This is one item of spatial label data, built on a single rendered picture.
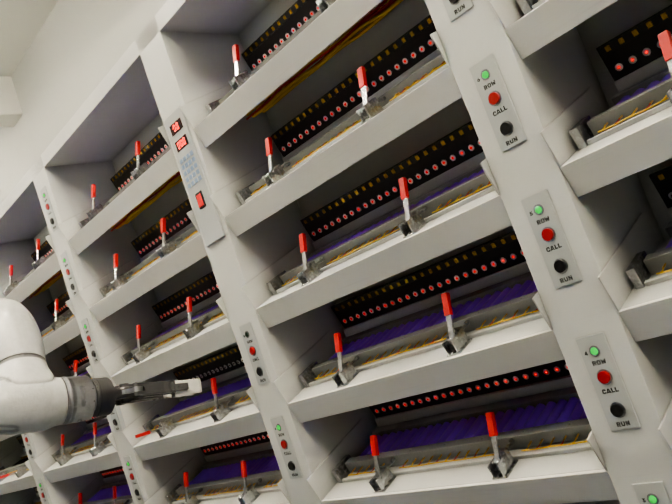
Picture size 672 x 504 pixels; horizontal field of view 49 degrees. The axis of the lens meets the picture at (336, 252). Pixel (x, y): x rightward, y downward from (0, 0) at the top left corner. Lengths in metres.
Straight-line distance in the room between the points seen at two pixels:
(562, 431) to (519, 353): 0.14
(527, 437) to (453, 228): 0.34
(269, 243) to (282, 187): 0.22
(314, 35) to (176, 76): 0.41
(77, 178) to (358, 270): 1.15
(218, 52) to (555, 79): 0.82
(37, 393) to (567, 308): 0.94
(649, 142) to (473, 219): 0.26
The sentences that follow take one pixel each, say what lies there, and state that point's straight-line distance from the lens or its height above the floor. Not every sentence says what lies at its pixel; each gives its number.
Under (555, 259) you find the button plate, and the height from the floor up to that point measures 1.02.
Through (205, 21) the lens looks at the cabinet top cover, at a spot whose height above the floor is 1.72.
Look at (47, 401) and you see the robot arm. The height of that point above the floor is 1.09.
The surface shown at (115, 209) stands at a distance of 1.83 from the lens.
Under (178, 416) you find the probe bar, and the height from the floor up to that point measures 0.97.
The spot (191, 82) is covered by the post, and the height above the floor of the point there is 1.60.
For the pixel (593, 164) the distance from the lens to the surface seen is 0.94.
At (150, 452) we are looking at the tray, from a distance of 1.97.
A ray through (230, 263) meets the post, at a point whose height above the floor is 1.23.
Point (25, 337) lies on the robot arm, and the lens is 1.52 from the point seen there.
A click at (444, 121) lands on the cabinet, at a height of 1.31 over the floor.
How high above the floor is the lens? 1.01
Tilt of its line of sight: 6 degrees up
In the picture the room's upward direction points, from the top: 20 degrees counter-clockwise
